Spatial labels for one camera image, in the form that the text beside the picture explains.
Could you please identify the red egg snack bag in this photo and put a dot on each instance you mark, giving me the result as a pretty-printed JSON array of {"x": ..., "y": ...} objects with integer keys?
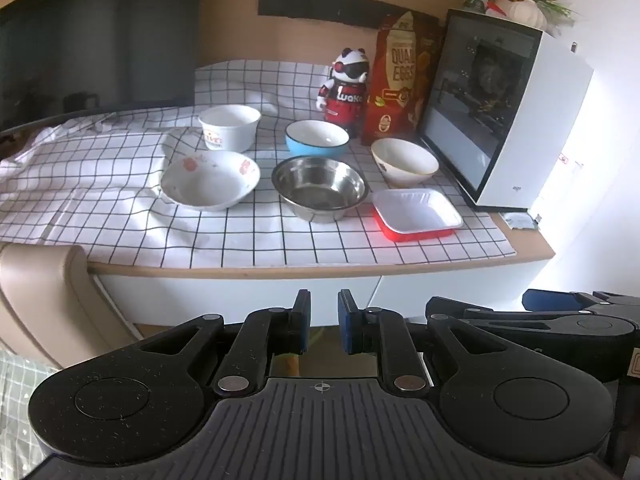
[{"x": 407, "y": 52}]

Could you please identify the white floral shallow bowl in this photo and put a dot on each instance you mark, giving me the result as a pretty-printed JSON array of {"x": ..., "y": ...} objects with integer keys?
[{"x": 210, "y": 181}]

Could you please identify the white black checkered tablecloth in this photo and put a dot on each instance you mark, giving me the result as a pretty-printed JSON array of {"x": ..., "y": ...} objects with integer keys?
[{"x": 95, "y": 182}]

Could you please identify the stainless steel bowl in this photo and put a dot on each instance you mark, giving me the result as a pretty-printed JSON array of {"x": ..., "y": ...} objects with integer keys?
[{"x": 319, "y": 189}]

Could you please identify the red panda robot figurine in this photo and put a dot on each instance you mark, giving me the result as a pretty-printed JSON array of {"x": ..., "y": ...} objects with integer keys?
[{"x": 341, "y": 97}]

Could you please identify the white pumpkin flower decoration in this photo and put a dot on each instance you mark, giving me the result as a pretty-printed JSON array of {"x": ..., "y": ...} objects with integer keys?
[{"x": 542, "y": 14}]

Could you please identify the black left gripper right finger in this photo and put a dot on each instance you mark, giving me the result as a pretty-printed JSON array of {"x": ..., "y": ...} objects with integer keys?
[{"x": 385, "y": 334}]

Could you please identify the white computer case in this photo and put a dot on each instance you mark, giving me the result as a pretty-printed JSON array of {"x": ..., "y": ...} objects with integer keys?
[{"x": 504, "y": 100}]

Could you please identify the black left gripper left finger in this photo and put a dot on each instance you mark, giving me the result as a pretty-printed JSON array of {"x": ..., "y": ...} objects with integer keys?
[{"x": 264, "y": 334}]

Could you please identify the blue ceramic bowl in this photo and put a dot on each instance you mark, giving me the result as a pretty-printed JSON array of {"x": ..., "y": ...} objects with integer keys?
[{"x": 316, "y": 138}]

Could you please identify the white paper cup bowl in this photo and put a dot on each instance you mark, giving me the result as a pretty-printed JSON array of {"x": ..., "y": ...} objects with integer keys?
[{"x": 230, "y": 127}]

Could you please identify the red white rectangular tray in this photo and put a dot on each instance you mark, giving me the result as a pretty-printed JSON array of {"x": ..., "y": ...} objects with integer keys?
[{"x": 411, "y": 214}]

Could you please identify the beige chair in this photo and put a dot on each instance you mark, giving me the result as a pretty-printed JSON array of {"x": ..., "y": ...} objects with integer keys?
[{"x": 53, "y": 310}]

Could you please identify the white ceramic bowl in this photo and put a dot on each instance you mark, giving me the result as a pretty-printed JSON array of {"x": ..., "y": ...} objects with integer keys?
[{"x": 403, "y": 164}]

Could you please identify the black wall strip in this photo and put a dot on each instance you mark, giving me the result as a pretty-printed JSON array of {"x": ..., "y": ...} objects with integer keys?
[{"x": 359, "y": 13}]

